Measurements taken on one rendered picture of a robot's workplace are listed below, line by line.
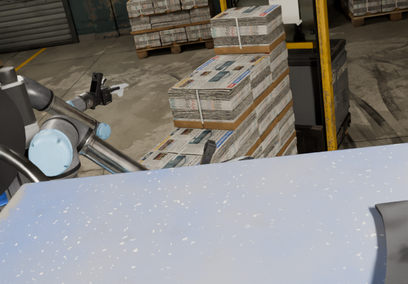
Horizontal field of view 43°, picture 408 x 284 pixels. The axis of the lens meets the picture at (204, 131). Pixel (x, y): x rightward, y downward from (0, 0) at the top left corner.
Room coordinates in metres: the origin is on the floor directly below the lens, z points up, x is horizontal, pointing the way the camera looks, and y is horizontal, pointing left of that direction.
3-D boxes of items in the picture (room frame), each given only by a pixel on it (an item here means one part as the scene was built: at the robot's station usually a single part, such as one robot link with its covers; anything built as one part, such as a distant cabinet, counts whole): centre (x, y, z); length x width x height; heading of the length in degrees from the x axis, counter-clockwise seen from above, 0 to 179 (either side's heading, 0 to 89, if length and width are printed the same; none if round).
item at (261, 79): (2.98, -0.23, 0.95); 0.38 x 0.29 x 0.23; 57
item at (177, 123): (2.73, -0.08, 0.86); 0.38 x 0.29 x 0.04; 59
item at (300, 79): (3.93, -0.81, 0.40); 0.69 x 0.55 x 0.80; 58
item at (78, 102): (2.24, 0.56, 1.21); 0.11 x 0.08 x 0.09; 140
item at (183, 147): (2.62, -0.01, 0.42); 1.17 x 0.39 x 0.83; 148
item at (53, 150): (1.36, 0.42, 1.19); 0.15 x 0.12 x 0.55; 179
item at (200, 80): (2.72, -0.10, 1.07); 0.37 x 0.29 x 0.01; 59
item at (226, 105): (2.73, -0.07, 0.95); 0.38 x 0.29 x 0.23; 59
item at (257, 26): (3.24, -0.39, 0.65); 0.39 x 0.30 x 1.29; 58
